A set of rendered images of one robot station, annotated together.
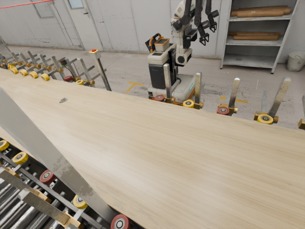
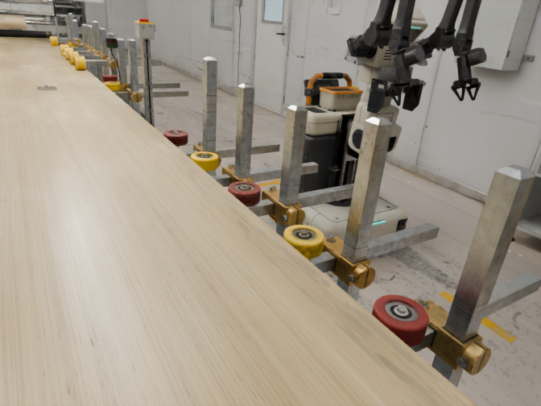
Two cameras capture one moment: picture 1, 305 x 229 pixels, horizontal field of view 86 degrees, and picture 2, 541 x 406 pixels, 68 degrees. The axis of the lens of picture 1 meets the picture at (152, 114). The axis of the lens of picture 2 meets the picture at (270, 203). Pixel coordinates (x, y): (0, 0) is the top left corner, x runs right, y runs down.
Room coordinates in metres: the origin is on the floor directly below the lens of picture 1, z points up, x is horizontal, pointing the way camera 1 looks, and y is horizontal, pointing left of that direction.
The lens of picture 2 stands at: (-0.02, -0.87, 1.29)
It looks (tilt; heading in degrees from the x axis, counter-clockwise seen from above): 25 degrees down; 21
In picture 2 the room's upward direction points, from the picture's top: 5 degrees clockwise
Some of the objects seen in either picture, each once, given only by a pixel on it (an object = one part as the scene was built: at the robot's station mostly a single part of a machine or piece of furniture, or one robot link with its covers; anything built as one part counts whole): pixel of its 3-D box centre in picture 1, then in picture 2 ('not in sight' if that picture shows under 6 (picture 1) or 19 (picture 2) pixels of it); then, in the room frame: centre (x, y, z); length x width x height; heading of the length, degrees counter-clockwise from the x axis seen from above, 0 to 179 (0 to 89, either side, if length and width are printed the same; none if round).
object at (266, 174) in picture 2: (196, 97); (262, 176); (1.11, -0.40, 0.82); 0.43 x 0.03 x 0.04; 144
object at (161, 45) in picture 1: (162, 45); (340, 98); (2.39, -0.34, 0.87); 0.23 x 0.15 x 0.11; 143
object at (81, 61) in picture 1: (89, 78); (134, 87); (1.75, 0.63, 0.89); 0.04 x 0.04 x 0.48; 54
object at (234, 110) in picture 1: (227, 108); (282, 207); (0.88, -0.56, 0.84); 0.14 x 0.06 x 0.05; 54
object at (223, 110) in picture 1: (222, 115); (243, 206); (0.80, -0.49, 0.85); 0.08 x 0.08 x 0.11
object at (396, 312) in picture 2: not in sight; (394, 337); (0.50, -0.89, 0.85); 0.08 x 0.08 x 0.11
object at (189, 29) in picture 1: (189, 36); (394, 89); (2.15, -0.67, 0.99); 0.28 x 0.16 x 0.22; 143
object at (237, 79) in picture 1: (231, 106); (288, 200); (0.86, -0.58, 0.87); 0.04 x 0.04 x 0.48; 54
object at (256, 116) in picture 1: (265, 117); (344, 262); (0.73, -0.76, 0.82); 0.14 x 0.06 x 0.05; 54
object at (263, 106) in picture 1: (263, 109); (370, 249); (0.81, -0.81, 0.82); 0.43 x 0.03 x 0.04; 144
